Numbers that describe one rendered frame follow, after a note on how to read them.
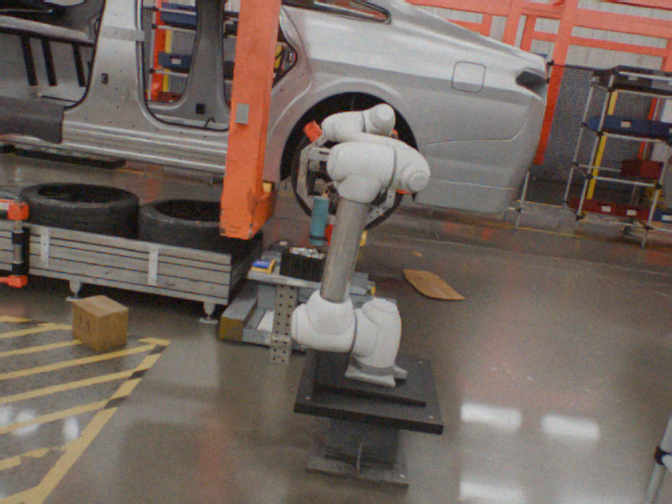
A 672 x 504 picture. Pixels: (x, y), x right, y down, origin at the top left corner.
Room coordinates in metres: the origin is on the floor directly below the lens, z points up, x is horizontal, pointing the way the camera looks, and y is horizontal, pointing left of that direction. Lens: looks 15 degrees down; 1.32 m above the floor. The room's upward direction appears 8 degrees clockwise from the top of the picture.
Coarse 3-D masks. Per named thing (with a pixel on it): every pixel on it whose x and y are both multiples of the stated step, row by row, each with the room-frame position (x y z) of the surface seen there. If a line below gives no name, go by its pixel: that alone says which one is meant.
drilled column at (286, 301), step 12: (288, 288) 2.64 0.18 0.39; (276, 300) 2.64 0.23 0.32; (288, 300) 2.64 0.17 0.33; (276, 312) 2.64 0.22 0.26; (288, 312) 2.64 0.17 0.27; (276, 324) 2.64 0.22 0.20; (288, 324) 2.65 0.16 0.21; (276, 336) 2.64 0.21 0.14; (288, 336) 2.63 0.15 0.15; (276, 348) 2.64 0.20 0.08; (288, 348) 2.63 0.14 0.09; (276, 360) 2.64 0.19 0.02; (288, 360) 2.64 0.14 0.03
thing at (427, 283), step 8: (408, 272) 4.43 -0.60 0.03; (416, 272) 4.46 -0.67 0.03; (424, 272) 4.49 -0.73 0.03; (408, 280) 4.28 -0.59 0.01; (416, 280) 4.30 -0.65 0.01; (424, 280) 4.33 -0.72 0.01; (432, 280) 4.36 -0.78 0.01; (440, 280) 4.39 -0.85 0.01; (416, 288) 4.11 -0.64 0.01; (424, 288) 4.14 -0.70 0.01; (432, 288) 4.16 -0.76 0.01; (440, 288) 4.20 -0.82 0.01; (448, 288) 4.22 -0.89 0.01; (432, 296) 3.95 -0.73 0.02; (440, 296) 4.00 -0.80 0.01; (448, 296) 4.03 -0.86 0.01; (456, 296) 4.05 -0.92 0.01
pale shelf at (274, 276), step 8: (248, 272) 2.61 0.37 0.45; (256, 272) 2.63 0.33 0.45; (264, 272) 2.64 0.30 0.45; (272, 272) 2.66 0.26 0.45; (264, 280) 2.61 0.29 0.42; (272, 280) 2.60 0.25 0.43; (280, 280) 2.60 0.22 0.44; (288, 280) 2.60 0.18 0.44; (296, 280) 2.60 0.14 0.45; (304, 280) 2.61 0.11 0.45; (312, 288) 2.60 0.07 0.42
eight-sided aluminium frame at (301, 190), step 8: (320, 136) 3.27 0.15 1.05; (312, 144) 3.27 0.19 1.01; (320, 144) 3.27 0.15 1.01; (304, 152) 3.27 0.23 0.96; (304, 160) 3.31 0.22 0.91; (304, 168) 3.27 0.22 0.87; (304, 176) 3.27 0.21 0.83; (304, 184) 3.27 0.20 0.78; (304, 192) 3.27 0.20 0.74; (392, 192) 3.25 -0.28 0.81; (304, 200) 3.27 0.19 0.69; (312, 200) 3.27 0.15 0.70; (392, 200) 3.24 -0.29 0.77; (384, 208) 3.26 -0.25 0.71; (328, 216) 3.30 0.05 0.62; (368, 216) 3.25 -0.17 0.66; (376, 216) 3.25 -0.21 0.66
